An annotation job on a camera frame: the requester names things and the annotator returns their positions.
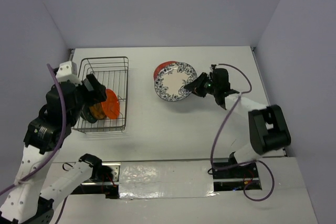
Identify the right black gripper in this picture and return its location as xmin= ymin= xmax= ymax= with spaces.
xmin=184 ymin=72 xmax=218 ymax=98

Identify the orange plastic plate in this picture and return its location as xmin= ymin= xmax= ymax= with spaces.
xmin=101 ymin=89 xmax=120 ymax=120

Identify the blue floral white plate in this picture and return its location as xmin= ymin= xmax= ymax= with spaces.
xmin=154 ymin=61 xmax=197 ymax=102

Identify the dark green plate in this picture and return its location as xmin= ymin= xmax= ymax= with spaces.
xmin=80 ymin=105 xmax=97 ymax=124

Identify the red and teal plate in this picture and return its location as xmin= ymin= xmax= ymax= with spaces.
xmin=153 ymin=61 xmax=175 ymax=80

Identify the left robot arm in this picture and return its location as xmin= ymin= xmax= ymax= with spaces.
xmin=1 ymin=74 xmax=106 ymax=223

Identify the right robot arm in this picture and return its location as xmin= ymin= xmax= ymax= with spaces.
xmin=184 ymin=63 xmax=291 ymax=177

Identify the amber brown small plate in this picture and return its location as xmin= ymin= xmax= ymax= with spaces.
xmin=89 ymin=103 xmax=106 ymax=120

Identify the silver foil tape sheet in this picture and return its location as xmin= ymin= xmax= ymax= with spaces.
xmin=119 ymin=161 xmax=216 ymax=199

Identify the wire dish rack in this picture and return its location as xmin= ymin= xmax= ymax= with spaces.
xmin=73 ymin=56 xmax=129 ymax=133

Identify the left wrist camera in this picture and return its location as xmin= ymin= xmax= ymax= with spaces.
xmin=56 ymin=61 xmax=81 ymax=86

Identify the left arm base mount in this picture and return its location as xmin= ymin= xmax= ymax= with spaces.
xmin=71 ymin=162 xmax=121 ymax=199

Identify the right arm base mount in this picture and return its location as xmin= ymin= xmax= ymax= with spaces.
xmin=207 ymin=163 xmax=262 ymax=192

